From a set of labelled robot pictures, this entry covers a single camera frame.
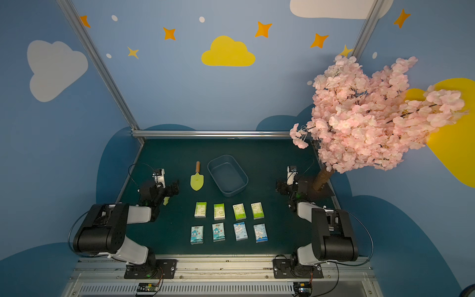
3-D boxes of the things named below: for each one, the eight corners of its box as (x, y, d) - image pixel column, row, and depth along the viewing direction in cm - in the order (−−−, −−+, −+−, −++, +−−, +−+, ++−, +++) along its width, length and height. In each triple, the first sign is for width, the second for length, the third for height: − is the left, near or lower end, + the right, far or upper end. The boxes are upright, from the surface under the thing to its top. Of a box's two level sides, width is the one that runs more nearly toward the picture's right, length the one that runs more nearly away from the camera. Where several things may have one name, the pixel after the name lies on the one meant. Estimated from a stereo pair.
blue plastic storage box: (226, 202, 96) (225, 196, 91) (206, 169, 109) (205, 163, 104) (251, 188, 101) (252, 182, 97) (230, 158, 114) (230, 152, 110)
